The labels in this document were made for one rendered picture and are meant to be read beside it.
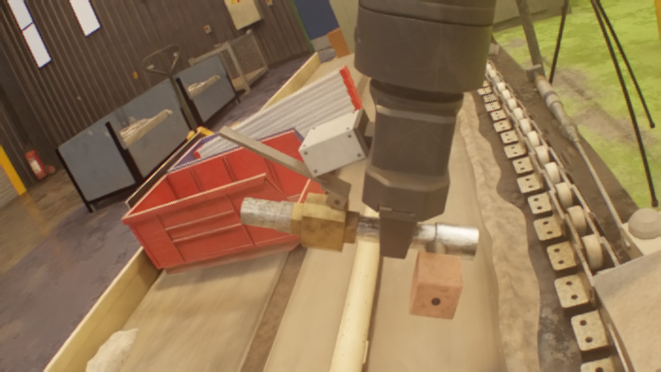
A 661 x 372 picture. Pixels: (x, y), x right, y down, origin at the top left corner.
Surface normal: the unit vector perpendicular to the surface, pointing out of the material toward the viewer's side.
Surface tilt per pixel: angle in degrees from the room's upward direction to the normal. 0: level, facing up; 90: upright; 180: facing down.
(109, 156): 90
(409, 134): 90
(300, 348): 0
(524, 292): 21
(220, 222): 92
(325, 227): 90
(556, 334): 0
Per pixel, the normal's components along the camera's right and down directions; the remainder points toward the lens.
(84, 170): -0.19, 0.48
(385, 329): -0.37, -0.84
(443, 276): 0.05, -0.87
